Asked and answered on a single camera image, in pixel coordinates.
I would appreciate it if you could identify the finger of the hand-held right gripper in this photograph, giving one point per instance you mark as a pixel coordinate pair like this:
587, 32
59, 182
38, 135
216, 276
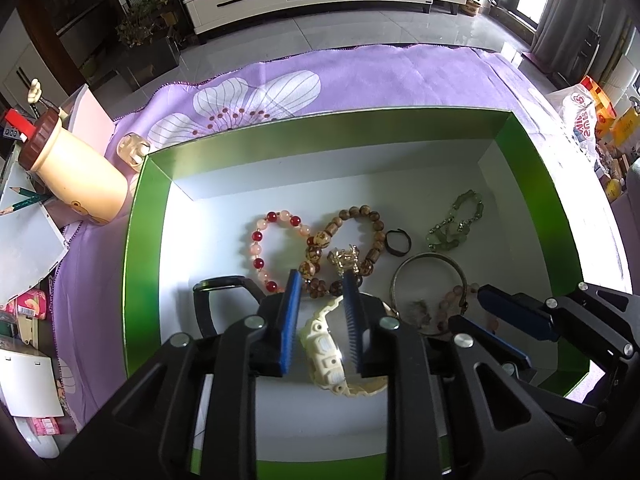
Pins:
520, 315
500, 347

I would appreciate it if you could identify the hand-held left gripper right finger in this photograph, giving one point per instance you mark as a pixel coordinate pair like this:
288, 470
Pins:
353, 330

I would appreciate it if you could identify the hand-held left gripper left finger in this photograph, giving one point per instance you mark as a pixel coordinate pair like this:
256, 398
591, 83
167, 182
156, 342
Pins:
290, 330

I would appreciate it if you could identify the black wrist watch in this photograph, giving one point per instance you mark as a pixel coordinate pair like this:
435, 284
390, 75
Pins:
202, 305

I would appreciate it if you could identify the silver bangle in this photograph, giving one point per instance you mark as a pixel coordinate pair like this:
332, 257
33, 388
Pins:
425, 258

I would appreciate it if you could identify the green cardboard box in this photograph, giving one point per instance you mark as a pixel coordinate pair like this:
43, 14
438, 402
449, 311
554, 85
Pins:
325, 185

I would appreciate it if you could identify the gold charm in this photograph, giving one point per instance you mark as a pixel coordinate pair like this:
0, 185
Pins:
345, 259

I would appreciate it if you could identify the white plastic bag red print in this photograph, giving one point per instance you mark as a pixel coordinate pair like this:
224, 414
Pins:
580, 115

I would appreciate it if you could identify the orange yellow package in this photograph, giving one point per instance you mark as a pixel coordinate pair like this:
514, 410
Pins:
625, 125

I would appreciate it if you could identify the small clear glass cup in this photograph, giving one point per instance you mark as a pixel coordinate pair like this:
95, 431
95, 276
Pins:
132, 149

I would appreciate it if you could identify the purple floral cloth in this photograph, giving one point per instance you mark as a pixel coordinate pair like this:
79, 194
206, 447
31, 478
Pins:
375, 75

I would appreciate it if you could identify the pink snack packet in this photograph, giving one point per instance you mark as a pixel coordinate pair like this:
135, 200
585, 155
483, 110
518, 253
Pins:
30, 305

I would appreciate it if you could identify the white flat box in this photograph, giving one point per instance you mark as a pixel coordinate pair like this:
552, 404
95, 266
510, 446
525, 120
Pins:
30, 382

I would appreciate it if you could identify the cream pen holder bottle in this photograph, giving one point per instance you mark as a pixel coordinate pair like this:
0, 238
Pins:
75, 170

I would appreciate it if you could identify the white paper sheet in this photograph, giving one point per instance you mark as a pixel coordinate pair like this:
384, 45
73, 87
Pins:
27, 255

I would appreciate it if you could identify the pink box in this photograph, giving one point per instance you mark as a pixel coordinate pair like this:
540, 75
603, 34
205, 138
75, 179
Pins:
92, 120

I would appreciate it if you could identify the green pencil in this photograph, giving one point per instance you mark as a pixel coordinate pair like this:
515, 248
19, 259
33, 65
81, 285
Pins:
22, 205
30, 194

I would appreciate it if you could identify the grey curtain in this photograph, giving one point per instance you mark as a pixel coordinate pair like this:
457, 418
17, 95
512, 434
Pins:
570, 15

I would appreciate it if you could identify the leafy potted plant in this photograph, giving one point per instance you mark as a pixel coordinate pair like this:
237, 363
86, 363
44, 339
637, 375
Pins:
142, 22

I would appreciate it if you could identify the red stationery tool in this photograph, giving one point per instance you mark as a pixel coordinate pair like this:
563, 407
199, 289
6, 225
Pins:
17, 120

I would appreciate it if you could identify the cream figure pen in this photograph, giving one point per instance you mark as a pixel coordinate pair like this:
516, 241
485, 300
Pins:
34, 91

